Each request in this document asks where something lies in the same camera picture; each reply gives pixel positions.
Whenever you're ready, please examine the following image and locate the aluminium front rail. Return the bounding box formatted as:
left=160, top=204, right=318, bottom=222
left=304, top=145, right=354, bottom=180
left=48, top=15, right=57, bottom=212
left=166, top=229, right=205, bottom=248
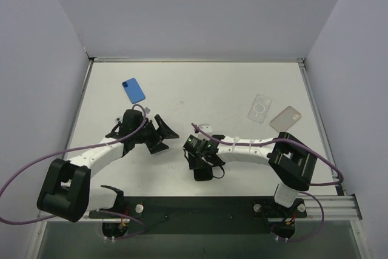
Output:
left=36, top=193, right=363, bottom=223

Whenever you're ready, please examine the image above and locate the black phone with blue back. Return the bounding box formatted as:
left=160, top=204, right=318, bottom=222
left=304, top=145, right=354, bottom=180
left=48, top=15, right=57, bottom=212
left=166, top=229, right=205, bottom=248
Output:
left=122, top=78, right=146, bottom=104

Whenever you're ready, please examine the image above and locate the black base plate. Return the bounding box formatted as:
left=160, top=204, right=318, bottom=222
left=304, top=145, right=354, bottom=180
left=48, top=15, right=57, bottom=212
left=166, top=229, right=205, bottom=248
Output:
left=89, top=196, right=307, bottom=235

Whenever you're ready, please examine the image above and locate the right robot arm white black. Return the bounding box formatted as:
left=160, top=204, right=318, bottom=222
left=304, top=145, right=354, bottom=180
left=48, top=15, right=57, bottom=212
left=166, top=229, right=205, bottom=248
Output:
left=183, top=132, right=317, bottom=208

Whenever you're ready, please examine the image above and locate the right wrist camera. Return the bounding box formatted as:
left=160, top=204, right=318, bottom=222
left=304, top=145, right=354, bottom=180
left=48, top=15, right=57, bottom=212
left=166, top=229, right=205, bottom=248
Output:
left=198, top=124, right=213, bottom=135

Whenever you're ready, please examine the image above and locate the clear phone case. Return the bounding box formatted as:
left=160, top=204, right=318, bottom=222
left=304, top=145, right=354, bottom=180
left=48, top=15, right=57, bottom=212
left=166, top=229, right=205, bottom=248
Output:
left=269, top=106, right=302, bottom=132
left=247, top=94, right=272, bottom=124

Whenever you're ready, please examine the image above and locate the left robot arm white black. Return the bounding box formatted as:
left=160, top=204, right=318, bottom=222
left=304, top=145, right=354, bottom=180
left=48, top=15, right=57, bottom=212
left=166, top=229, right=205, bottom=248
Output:
left=37, top=109, right=179, bottom=222

